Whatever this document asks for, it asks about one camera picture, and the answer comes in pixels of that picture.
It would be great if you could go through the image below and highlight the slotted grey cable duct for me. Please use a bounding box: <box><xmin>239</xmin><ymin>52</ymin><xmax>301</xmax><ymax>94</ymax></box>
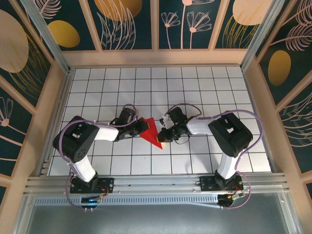
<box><xmin>34</xmin><ymin>196</ymin><xmax>220</xmax><ymax>208</ymax></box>

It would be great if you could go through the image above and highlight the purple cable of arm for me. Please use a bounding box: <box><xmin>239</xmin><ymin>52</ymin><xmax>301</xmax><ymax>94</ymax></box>
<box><xmin>163</xmin><ymin>103</ymin><xmax>266</xmax><ymax>210</ymax></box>
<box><xmin>58</xmin><ymin>104</ymin><xmax>139</xmax><ymax>212</ymax></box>

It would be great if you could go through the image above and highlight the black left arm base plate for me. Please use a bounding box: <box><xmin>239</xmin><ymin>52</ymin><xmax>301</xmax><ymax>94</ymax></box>
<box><xmin>70</xmin><ymin>177</ymin><xmax>115</xmax><ymax>195</ymax></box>

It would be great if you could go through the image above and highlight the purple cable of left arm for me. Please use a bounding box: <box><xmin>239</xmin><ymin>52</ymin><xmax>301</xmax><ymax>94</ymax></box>
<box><xmin>58</xmin><ymin>104</ymin><xmax>139</xmax><ymax>212</ymax></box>

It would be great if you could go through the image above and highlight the small controller board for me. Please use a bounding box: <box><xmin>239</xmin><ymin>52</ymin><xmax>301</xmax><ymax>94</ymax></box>
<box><xmin>217</xmin><ymin>193</ymin><xmax>246</xmax><ymax>203</ymax></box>
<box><xmin>80</xmin><ymin>195</ymin><xmax>102</xmax><ymax>205</ymax></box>

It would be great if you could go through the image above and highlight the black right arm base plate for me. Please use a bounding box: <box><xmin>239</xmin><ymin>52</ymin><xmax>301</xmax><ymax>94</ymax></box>
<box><xmin>199</xmin><ymin>175</ymin><xmax>244</xmax><ymax>193</ymax></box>

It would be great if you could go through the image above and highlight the grey metal panel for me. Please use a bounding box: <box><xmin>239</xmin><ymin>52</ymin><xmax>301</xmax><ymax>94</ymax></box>
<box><xmin>25</xmin><ymin>204</ymin><xmax>290</xmax><ymax>234</ymax></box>

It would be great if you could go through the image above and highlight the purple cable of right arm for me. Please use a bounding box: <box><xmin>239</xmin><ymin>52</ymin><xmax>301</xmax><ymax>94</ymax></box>
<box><xmin>163</xmin><ymin>103</ymin><xmax>266</xmax><ymax>210</ymax></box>

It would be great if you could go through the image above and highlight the aluminium frame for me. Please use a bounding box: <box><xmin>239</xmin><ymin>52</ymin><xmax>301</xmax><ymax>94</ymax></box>
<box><xmin>13</xmin><ymin>0</ymin><xmax>302</xmax><ymax>234</ymax></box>

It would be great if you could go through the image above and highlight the red paper sheet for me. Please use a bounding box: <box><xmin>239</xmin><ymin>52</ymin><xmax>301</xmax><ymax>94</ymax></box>
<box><xmin>139</xmin><ymin>117</ymin><xmax>164</xmax><ymax>150</ymax></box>

